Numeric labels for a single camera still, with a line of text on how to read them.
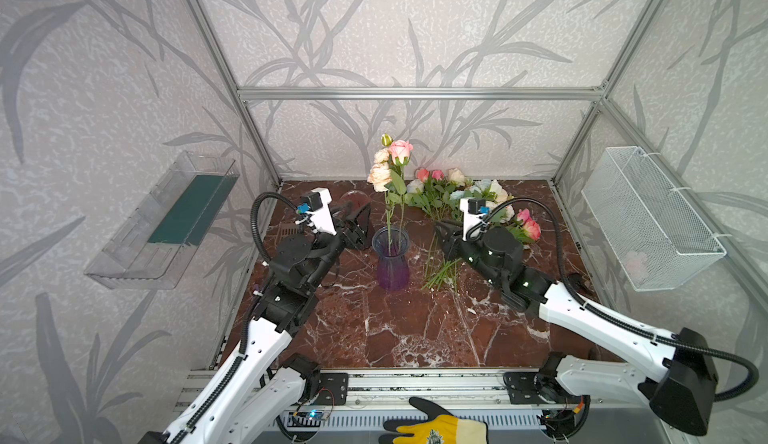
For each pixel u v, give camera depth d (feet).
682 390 1.22
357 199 2.93
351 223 1.87
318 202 1.79
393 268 3.05
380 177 2.32
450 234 2.08
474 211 1.97
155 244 2.10
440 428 2.18
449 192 3.67
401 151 2.20
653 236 2.10
